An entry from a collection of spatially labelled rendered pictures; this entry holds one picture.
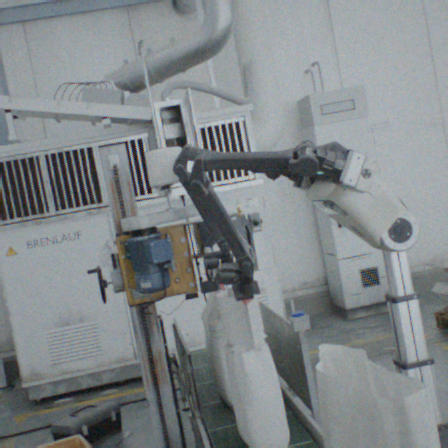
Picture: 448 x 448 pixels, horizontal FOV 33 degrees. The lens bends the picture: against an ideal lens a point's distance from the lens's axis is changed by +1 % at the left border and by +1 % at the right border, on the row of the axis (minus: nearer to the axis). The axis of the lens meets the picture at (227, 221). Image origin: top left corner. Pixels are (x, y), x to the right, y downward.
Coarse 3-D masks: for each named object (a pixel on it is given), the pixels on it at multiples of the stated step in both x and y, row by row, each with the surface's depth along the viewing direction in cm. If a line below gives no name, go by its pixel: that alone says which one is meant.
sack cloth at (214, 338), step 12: (216, 300) 372; (204, 312) 394; (216, 312) 368; (204, 324) 380; (216, 324) 366; (216, 336) 368; (216, 348) 370; (216, 360) 371; (216, 372) 372; (216, 384) 377; (228, 384) 369; (228, 396) 369
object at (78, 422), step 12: (84, 408) 489; (96, 408) 486; (108, 408) 487; (120, 408) 494; (60, 420) 474; (72, 420) 468; (84, 420) 470; (96, 420) 476; (108, 420) 484; (120, 420) 493; (60, 432) 467; (72, 432) 461; (84, 432) 466; (96, 432) 475; (108, 432) 484; (96, 444) 474
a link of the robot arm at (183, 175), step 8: (176, 168) 302; (184, 168) 303; (184, 176) 304; (184, 184) 307; (192, 192) 308; (192, 200) 310; (200, 200) 310; (200, 208) 310; (208, 216) 311; (208, 224) 312; (216, 232) 313; (216, 240) 313; (224, 240) 313
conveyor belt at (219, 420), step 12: (204, 348) 519; (192, 360) 490; (204, 360) 484; (204, 372) 453; (204, 384) 426; (204, 396) 402; (216, 396) 397; (204, 408) 380; (216, 408) 376; (228, 408) 373; (216, 420) 357; (228, 420) 354; (288, 420) 338; (216, 432) 340; (228, 432) 337; (300, 432) 320; (216, 444) 325; (228, 444) 322; (240, 444) 319; (288, 444) 309; (300, 444) 306; (312, 444) 304
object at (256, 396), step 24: (240, 312) 299; (240, 336) 302; (264, 336) 311; (240, 360) 299; (264, 360) 296; (240, 384) 299; (264, 384) 296; (240, 408) 306; (264, 408) 295; (240, 432) 319; (264, 432) 296; (288, 432) 303
